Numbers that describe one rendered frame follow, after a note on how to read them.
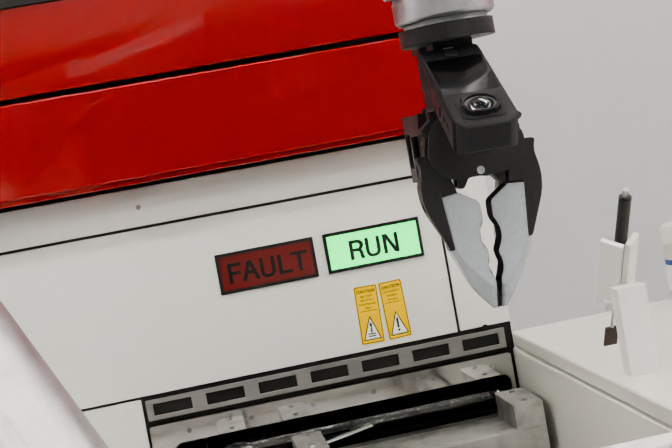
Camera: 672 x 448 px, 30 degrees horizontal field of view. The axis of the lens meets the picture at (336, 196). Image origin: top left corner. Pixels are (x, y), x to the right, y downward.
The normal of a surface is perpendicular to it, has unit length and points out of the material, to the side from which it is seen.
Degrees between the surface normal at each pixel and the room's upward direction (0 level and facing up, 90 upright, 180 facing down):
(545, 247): 90
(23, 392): 65
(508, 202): 90
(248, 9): 90
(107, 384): 90
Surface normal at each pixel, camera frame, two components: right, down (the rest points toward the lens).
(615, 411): -0.97, 0.18
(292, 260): 0.14, 0.03
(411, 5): -0.64, 0.15
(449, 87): -0.09, -0.83
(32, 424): 0.50, -0.44
